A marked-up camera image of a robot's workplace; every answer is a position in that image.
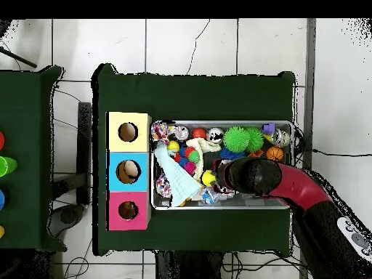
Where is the red-orange ball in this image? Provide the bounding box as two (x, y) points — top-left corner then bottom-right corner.
(192, 127), (208, 141)

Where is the wooden box with three holes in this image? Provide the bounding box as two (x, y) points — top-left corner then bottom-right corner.
(105, 111), (153, 232)

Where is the black cable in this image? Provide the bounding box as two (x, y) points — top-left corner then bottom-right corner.
(293, 124), (372, 175)

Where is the small orange basketball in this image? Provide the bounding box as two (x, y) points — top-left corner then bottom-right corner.
(266, 145), (286, 163)

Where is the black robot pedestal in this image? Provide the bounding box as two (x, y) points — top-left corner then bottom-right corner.
(154, 251), (233, 279)

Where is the crushed silver can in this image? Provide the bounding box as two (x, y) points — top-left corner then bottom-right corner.
(206, 127), (225, 145)

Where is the cream waffle cloth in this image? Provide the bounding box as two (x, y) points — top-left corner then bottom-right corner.
(185, 138), (223, 181)

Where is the blue building block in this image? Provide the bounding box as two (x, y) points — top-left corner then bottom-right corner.
(260, 122), (276, 136)

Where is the green cloth table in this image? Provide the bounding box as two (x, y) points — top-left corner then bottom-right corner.
(0, 65), (66, 252)
(92, 62), (299, 256)

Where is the wire mesh bin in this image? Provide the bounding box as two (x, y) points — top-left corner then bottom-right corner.
(150, 121), (294, 211)

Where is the black rod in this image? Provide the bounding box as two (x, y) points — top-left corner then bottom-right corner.
(0, 46), (37, 69)

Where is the colourful polka-dot cloth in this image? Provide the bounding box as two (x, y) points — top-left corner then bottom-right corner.
(152, 121), (178, 142)

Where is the large green spiky ball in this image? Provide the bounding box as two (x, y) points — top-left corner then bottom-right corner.
(223, 126), (250, 153)

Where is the green spiky googly-eyed toy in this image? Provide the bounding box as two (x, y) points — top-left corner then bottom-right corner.
(246, 127), (265, 152)

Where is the black floor stand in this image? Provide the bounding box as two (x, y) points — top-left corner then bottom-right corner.
(51, 102), (94, 230)

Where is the mint green cloth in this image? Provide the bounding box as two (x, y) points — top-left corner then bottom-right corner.
(153, 144), (202, 208)

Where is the green cup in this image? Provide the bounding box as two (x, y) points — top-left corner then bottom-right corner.
(0, 155), (18, 178)

